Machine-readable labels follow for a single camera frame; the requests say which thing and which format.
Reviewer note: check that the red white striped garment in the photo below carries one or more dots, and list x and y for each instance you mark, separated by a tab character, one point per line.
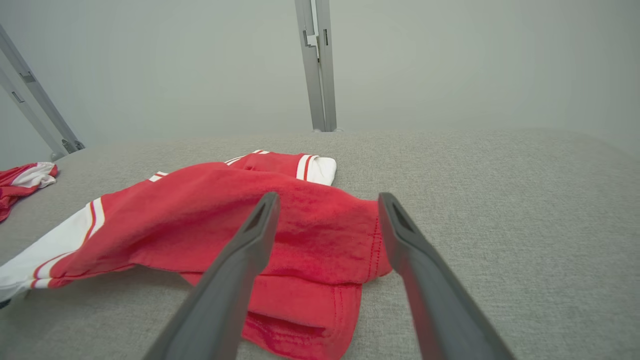
175	215

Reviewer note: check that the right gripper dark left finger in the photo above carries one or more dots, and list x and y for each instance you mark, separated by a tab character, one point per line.
225	290

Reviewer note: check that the grey metal upright post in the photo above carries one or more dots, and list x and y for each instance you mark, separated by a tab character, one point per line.
320	90

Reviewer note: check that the crumpled red white garment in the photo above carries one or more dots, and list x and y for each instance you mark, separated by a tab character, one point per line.
10	192

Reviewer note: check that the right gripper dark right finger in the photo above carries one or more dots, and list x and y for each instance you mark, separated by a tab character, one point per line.
435	300

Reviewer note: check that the grey metal side frame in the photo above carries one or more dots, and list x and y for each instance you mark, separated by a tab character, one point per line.
40	97

